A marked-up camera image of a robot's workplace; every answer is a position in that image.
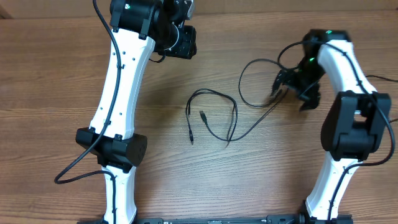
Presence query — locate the cardboard back panel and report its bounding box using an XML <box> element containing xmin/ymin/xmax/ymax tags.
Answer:
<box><xmin>1</xmin><ymin>0</ymin><xmax>397</xmax><ymax>19</ymax></box>

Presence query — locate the thin black USB cable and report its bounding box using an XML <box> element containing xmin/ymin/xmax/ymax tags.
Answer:
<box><xmin>185</xmin><ymin>88</ymin><xmax>239</xmax><ymax>148</ymax></box>

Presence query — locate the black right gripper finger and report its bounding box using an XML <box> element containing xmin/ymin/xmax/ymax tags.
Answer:
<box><xmin>298</xmin><ymin>82</ymin><xmax>321</xmax><ymax>111</ymax></box>
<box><xmin>271</xmin><ymin>69</ymin><xmax>295</xmax><ymax>96</ymax></box>

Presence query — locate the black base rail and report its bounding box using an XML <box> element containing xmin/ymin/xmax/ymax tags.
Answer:
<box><xmin>77</xmin><ymin>213</ymin><xmax>302</xmax><ymax>224</ymax></box>

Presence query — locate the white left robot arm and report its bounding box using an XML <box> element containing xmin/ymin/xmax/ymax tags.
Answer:
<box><xmin>76</xmin><ymin>0</ymin><xmax>197</xmax><ymax>223</ymax></box>

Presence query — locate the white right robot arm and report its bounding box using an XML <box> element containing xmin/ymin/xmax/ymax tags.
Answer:
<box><xmin>288</xmin><ymin>29</ymin><xmax>392</xmax><ymax>223</ymax></box>

